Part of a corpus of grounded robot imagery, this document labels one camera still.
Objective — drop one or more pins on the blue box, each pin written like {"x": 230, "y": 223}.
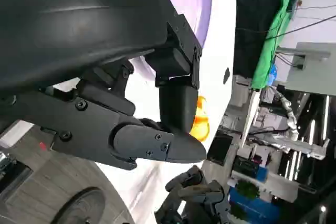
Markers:
{"x": 252, "y": 208}

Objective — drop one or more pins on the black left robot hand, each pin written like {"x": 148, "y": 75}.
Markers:
{"x": 78, "y": 24}

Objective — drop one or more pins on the black backdrop cloth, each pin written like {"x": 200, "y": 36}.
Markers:
{"x": 252, "y": 11}

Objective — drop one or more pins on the grey desk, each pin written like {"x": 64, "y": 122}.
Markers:
{"x": 309, "y": 72}

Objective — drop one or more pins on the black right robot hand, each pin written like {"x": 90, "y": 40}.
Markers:
{"x": 199, "y": 195}

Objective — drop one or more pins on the orange white toy bread roll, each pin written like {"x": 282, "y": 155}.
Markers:
{"x": 202, "y": 129}

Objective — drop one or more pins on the green cloth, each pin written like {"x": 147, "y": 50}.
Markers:
{"x": 273, "y": 37}

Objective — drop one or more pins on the black round base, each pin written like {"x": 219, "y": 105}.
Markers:
{"x": 81, "y": 207}

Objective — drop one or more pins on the black table grommet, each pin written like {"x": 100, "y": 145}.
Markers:
{"x": 227, "y": 75}

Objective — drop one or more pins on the green artificial plant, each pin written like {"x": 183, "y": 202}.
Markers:
{"x": 248, "y": 188}

